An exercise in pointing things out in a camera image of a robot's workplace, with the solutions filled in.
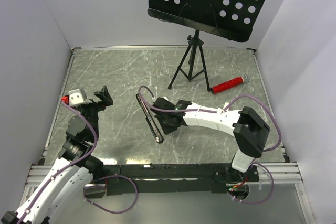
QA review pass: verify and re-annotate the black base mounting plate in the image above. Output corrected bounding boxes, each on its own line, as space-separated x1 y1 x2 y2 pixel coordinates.
92 163 259 196

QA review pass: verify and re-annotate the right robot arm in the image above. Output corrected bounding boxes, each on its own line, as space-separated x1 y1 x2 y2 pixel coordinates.
150 97 270 181

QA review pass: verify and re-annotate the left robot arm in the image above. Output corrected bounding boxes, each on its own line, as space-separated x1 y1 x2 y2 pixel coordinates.
1 86 113 223

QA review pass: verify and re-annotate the black tripod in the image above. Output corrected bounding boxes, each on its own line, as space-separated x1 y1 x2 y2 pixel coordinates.
167 30 211 92

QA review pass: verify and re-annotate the black stapler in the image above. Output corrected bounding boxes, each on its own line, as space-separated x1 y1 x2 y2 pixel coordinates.
136 93 164 144

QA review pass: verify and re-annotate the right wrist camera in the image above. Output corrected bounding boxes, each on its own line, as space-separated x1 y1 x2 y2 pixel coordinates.
157 97 169 101

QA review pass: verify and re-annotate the aluminium rail frame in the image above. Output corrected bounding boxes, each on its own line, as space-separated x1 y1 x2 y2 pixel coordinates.
2 159 303 223

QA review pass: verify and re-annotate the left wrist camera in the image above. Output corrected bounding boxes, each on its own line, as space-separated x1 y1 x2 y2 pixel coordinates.
61 88 90 107

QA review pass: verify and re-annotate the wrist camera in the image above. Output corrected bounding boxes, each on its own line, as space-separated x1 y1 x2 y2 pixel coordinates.
157 97 169 101
61 88 90 107

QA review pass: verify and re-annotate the red glitter tube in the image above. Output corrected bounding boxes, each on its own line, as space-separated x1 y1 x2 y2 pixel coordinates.
211 74 249 94

